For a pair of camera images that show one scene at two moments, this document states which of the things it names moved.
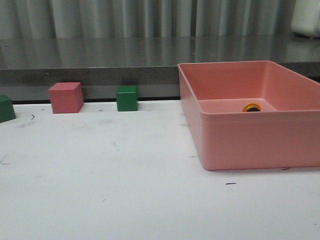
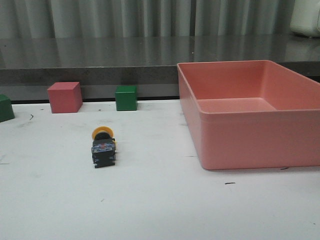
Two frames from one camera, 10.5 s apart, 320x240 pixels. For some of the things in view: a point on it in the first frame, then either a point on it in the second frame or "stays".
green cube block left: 7,111 stays
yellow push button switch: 252,107 → 104,148
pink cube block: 66,97 stays
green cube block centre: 127,98 stays
